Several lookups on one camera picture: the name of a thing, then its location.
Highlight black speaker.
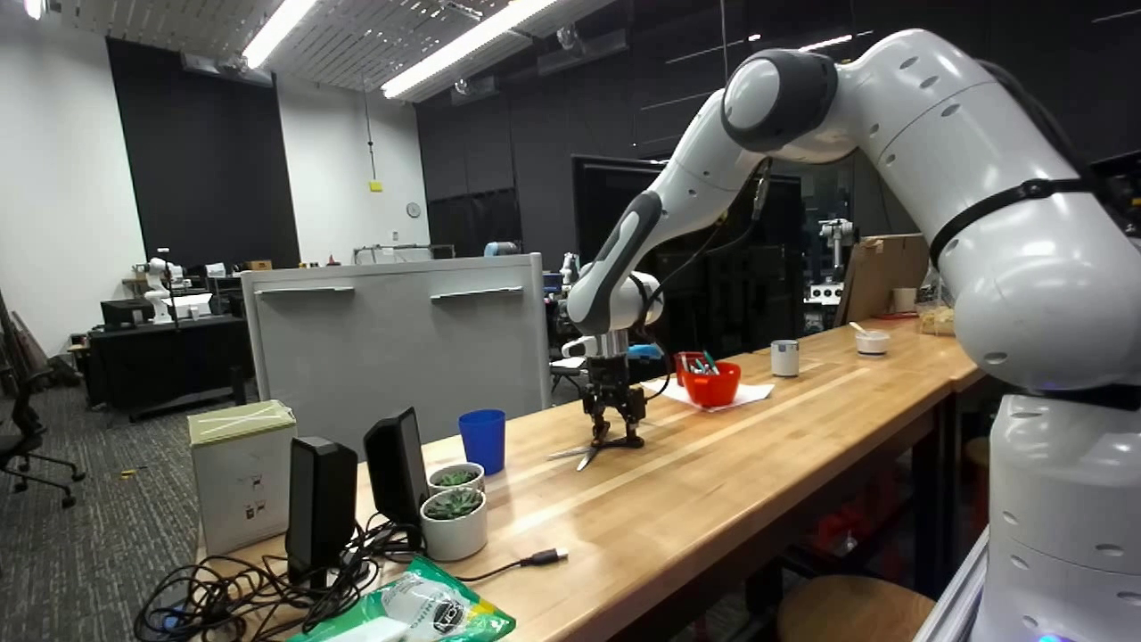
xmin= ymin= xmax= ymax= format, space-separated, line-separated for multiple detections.
xmin=287 ymin=436 xmax=358 ymax=581
xmin=365 ymin=409 xmax=427 ymax=528

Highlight small white bowl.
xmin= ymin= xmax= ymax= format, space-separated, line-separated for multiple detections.
xmin=857 ymin=327 xmax=892 ymax=358

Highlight black speaker front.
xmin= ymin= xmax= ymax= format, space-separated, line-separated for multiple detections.
xmin=287 ymin=436 xmax=358 ymax=581

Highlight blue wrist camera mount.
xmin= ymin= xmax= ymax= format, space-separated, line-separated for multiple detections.
xmin=627 ymin=344 xmax=665 ymax=364

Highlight green wipes packet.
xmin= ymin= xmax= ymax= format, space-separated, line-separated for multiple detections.
xmin=288 ymin=555 xmax=516 ymax=642

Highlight orange bowl with handle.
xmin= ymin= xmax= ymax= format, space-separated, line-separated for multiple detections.
xmin=686 ymin=364 xmax=743 ymax=405

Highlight white pot rear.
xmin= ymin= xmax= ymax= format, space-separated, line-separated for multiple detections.
xmin=427 ymin=460 xmax=486 ymax=489

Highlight black desk background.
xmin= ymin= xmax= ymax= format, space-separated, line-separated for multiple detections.
xmin=86 ymin=316 xmax=254 ymax=415

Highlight black usb cable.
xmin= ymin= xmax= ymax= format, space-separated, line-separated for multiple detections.
xmin=456 ymin=547 xmax=571 ymax=586

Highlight tangled black cables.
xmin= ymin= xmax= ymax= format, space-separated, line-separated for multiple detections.
xmin=131 ymin=512 xmax=421 ymax=642

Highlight small white cup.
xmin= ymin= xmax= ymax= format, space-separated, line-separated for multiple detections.
xmin=771 ymin=338 xmax=799 ymax=379

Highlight black speaker rear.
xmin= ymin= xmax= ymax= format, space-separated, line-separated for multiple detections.
xmin=365 ymin=409 xmax=427 ymax=528

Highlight white paper sheet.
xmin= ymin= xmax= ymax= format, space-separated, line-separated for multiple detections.
xmin=665 ymin=382 xmax=775 ymax=409

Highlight black office chair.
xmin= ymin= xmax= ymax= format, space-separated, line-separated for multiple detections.
xmin=0 ymin=297 xmax=86 ymax=508

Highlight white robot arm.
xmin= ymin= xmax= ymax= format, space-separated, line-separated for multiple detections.
xmin=568 ymin=29 xmax=1141 ymax=642

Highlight black handled scissors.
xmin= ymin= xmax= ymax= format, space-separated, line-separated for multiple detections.
xmin=551 ymin=436 xmax=647 ymax=470

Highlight white box green lid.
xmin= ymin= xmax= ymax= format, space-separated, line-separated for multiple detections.
xmin=186 ymin=401 xmax=295 ymax=554

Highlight round wooden stool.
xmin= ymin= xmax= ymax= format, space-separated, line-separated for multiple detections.
xmin=778 ymin=574 xmax=936 ymax=642

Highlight blue plastic cup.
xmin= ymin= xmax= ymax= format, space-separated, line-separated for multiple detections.
xmin=460 ymin=409 xmax=506 ymax=473

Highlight cardboard box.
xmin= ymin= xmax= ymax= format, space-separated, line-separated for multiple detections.
xmin=844 ymin=231 xmax=926 ymax=322

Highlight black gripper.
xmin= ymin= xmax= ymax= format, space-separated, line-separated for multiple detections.
xmin=582 ymin=358 xmax=647 ymax=449

